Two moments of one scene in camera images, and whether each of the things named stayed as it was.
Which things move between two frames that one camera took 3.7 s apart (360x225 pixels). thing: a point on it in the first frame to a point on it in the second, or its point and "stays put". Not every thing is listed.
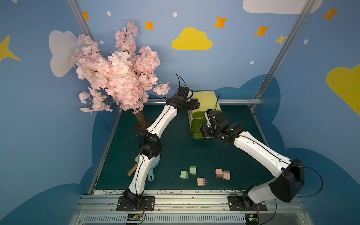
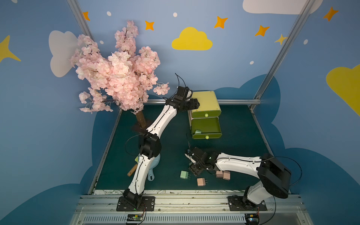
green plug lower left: x=184 y=175 stays put
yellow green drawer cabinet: x=208 y=100 stays put
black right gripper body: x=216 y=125 to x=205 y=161
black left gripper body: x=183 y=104 stays put
